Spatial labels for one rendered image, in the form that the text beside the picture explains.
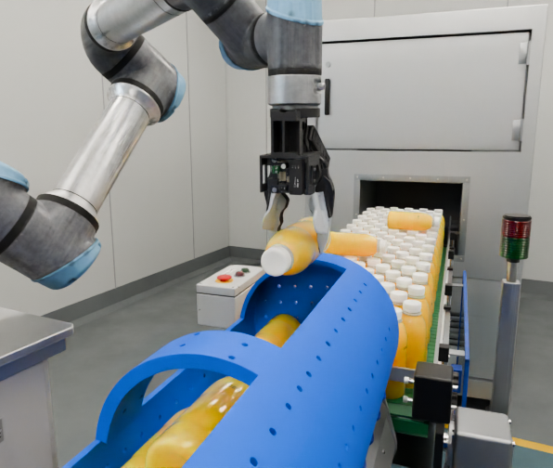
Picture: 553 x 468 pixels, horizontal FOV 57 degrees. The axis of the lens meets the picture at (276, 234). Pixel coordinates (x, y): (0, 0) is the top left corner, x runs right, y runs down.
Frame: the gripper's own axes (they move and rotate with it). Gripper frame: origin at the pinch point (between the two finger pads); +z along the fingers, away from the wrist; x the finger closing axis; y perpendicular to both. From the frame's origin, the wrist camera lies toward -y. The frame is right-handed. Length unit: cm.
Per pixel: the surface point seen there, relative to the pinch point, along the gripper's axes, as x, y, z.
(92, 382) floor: -173, -148, 135
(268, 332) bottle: -4.9, 0.8, 15.4
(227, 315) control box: -25.6, -27.5, 26.2
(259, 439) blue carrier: 8.8, 39.3, 6.1
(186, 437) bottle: 0.7, 37.1, 9.3
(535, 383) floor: 74, -233, 137
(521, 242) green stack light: 37, -53, 10
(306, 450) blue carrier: 11.6, 35.5, 9.1
